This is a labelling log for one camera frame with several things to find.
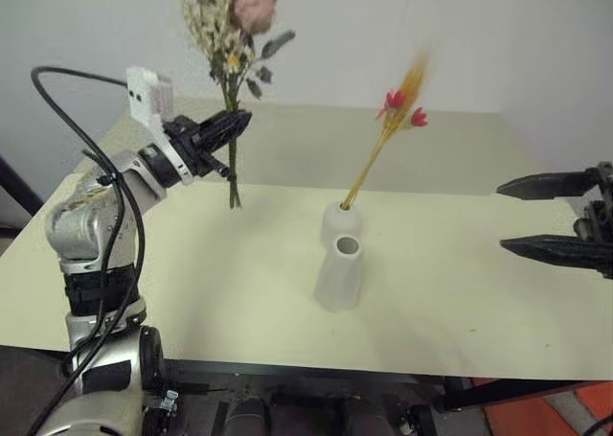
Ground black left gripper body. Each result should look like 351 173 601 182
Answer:
164 114 216 179

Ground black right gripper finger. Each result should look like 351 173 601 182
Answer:
495 167 601 202
498 234 613 281

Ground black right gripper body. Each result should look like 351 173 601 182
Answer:
572 161 613 244

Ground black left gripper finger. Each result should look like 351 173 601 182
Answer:
205 150 233 178
198 109 254 152

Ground pink flower bouquet green stems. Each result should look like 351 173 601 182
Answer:
180 0 297 211

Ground round white vase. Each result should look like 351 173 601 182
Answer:
320 201 364 246

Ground tall white faceted vase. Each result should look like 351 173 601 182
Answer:
312 234 367 313

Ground wheat bouquet with red flowers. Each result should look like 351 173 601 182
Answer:
340 46 433 213

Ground dark slanted furniture bar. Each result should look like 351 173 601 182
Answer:
0 152 45 232

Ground dark rounded shape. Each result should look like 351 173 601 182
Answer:
223 397 270 436

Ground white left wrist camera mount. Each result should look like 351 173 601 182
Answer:
125 66 195 186

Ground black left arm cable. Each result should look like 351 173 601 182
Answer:
28 65 148 436

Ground black table frame bar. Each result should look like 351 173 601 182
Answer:
433 376 598 414

